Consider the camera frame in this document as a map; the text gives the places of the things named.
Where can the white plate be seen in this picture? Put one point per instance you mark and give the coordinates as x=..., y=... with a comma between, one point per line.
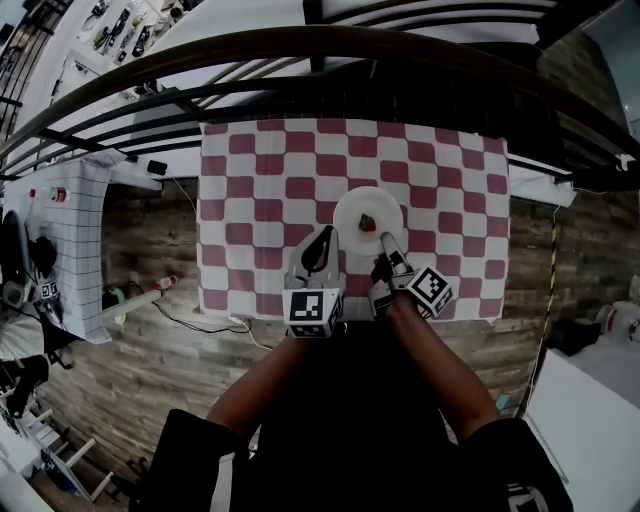
x=352, y=207

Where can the dark curved metal railing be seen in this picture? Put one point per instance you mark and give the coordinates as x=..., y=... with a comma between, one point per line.
x=300, y=47

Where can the red tape roll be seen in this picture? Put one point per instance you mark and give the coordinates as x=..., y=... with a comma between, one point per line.
x=59, y=194

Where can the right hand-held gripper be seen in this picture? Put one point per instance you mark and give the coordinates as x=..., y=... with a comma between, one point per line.
x=427, y=290

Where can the black bag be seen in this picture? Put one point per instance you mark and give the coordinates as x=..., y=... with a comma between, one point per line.
x=572, y=336

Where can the red strawberry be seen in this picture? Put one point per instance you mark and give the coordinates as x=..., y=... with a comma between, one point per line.
x=368, y=223

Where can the white plastic bag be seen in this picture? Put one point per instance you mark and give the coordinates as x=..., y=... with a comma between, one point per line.
x=622, y=320

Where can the white tube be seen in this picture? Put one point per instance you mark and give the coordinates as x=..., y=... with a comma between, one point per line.
x=131, y=303

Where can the person's right forearm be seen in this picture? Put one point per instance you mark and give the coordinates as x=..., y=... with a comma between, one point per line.
x=440, y=370

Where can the person's black clothing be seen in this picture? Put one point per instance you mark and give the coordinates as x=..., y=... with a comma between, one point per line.
x=350, y=440

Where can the white wooden rack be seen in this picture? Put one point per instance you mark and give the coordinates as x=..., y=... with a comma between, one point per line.
x=55, y=450

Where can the black small device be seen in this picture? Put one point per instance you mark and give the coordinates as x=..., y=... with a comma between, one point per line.
x=157, y=167

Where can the person's left forearm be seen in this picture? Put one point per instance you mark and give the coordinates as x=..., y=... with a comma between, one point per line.
x=260, y=385

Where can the red white checkered table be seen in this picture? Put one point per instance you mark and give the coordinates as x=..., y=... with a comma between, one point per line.
x=260, y=215

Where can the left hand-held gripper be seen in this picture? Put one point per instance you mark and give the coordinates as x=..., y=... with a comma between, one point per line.
x=311, y=306

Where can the red white small object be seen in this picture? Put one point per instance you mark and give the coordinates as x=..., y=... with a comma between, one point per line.
x=167, y=283

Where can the plain white table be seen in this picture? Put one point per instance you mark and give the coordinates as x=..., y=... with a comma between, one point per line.
x=590, y=430

